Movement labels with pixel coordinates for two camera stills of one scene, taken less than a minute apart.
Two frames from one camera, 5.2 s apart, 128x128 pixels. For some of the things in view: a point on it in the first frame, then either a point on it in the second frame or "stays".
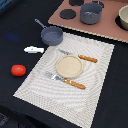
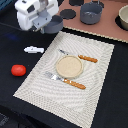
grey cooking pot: (90, 12) stays
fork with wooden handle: (69, 82) stays
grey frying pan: (51, 35) to (55, 25)
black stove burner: (68, 13) stays
